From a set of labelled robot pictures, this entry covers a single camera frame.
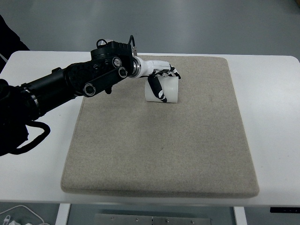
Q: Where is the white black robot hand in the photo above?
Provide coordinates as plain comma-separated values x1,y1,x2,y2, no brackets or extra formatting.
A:
134,57,181,103

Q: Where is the white cup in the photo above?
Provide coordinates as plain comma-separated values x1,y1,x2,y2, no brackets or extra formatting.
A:
145,76,179,103

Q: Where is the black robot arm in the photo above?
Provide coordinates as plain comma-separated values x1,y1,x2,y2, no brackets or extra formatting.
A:
0,37,180,155

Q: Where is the beige felt mat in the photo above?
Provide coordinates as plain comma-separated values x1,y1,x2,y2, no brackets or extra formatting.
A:
61,56,259,198

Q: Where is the person in black clothes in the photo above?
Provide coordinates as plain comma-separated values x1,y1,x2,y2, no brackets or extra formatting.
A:
0,16,29,60

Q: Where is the black table control panel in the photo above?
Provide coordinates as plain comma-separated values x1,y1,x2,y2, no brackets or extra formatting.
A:
270,207,300,214

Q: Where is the black braided cable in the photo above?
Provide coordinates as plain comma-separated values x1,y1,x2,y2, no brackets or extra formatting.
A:
10,120,51,155

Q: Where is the white table leg frame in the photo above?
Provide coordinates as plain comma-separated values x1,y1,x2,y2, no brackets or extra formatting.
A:
55,203,71,225

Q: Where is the white cable on floor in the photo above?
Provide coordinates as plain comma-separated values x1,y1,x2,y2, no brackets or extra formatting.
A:
0,204,47,225

